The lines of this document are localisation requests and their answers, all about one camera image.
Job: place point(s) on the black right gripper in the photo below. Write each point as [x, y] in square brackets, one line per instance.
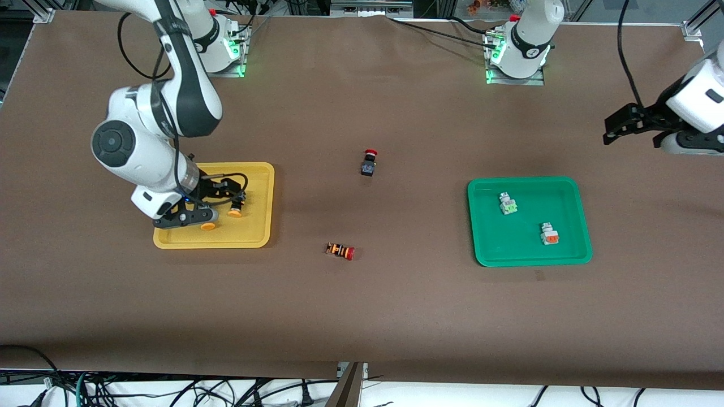
[212, 189]

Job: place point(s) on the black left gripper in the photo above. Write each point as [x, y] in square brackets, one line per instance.
[652, 115]

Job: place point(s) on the yellow push button black body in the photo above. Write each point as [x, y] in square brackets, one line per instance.
[208, 226]
[235, 213]

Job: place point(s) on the orange and white button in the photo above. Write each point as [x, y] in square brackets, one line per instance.
[549, 234]

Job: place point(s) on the green and white button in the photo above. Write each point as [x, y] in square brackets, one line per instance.
[508, 204]

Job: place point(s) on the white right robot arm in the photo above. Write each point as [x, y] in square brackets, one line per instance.
[141, 152]

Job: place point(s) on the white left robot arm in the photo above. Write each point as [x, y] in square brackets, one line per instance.
[704, 90]

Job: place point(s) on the yellow plastic tray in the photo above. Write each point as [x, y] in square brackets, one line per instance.
[254, 232]

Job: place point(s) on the red button orange striped body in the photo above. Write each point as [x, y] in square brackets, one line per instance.
[339, 250]

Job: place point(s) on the red mushroom button black body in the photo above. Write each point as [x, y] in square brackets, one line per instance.
[369, 167]

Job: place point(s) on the green plastic tray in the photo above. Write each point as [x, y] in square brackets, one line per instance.
[529, 249]

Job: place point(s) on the brown table cover sheet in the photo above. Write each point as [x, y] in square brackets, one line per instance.
[362, 311]

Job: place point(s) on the black power plug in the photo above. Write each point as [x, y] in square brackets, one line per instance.
[306, 399]

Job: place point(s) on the table support beam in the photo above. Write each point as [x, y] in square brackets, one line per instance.
[350, 390]

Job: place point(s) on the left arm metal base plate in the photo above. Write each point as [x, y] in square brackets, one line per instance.
[537, 79]

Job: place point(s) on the aluminium frame profile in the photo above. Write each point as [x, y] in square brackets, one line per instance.
[693, 25]
[44, 15]

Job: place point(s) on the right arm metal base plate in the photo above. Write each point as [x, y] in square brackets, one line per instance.
[233, 70]

